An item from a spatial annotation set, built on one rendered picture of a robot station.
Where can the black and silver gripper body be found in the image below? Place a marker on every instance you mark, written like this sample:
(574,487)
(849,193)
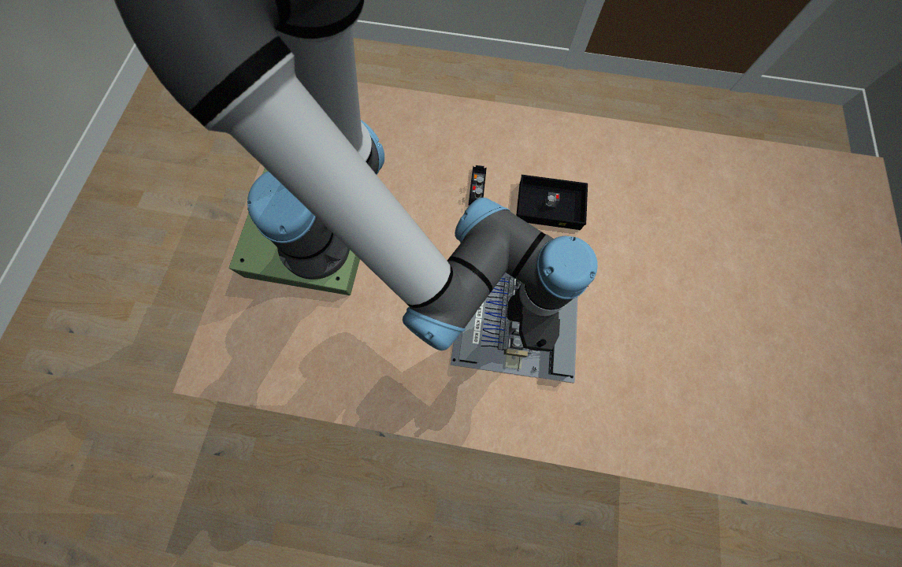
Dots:
(538,328)

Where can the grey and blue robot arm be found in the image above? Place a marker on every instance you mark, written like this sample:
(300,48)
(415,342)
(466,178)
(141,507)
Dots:
(301,121)

